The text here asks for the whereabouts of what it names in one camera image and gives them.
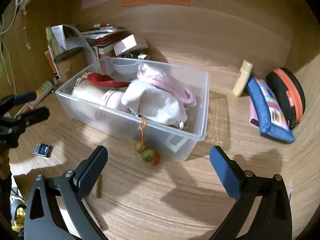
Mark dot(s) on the orange booklet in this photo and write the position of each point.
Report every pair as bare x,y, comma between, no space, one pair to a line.
51,63

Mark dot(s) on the olive bead charm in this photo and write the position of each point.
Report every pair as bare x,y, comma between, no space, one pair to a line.
148,155

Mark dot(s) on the white drawstring cloth pouch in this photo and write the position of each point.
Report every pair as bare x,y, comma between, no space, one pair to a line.
154,104

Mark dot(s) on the pink white small box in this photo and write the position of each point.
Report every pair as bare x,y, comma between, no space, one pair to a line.
131,43

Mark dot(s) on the blue patchwork zip pouch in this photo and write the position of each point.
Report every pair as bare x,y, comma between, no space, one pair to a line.
265,112

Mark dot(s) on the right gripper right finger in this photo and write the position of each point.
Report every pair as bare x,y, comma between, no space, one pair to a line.
273,219

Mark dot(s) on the clear plastic storage bin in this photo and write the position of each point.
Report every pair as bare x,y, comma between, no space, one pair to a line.
190,86

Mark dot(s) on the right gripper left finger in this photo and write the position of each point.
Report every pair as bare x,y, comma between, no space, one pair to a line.
43,216

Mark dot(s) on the small white bowl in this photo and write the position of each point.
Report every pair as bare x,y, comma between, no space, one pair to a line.
125,67

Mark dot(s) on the black orange round case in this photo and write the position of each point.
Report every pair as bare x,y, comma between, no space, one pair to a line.
289,94

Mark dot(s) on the red velvet pouch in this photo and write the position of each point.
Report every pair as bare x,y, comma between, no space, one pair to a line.
106,81

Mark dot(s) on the frosted round cosmetic jar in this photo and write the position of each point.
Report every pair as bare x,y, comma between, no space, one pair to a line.
106,97

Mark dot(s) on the white paper receipt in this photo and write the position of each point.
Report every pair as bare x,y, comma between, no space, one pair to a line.
63,34

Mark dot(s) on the blue card pack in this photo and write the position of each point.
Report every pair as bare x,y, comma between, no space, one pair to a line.
42,150

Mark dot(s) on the orange green tube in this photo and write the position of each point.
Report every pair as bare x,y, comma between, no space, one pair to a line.
41,93

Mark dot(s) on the cream lotion bottle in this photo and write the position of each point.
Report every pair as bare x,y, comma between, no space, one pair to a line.
243,77

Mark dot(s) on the stack of books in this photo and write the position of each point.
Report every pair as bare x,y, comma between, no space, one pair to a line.
103,36

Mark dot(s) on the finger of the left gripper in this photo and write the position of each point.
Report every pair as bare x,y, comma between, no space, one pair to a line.
12,128
10,101

